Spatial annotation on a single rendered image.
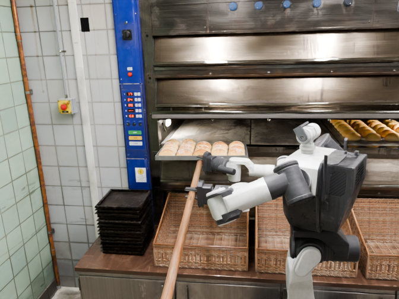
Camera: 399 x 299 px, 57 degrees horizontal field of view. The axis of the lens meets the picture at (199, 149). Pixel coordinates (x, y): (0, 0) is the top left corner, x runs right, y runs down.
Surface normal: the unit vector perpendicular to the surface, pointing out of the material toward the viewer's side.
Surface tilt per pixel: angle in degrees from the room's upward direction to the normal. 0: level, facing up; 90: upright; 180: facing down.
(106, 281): 90
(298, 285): 114
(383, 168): 70
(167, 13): 90
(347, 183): 90
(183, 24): 91
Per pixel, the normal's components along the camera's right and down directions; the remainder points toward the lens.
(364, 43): -0.17, -0.07
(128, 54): -0.14, 0.29
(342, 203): -0.58, 0.25
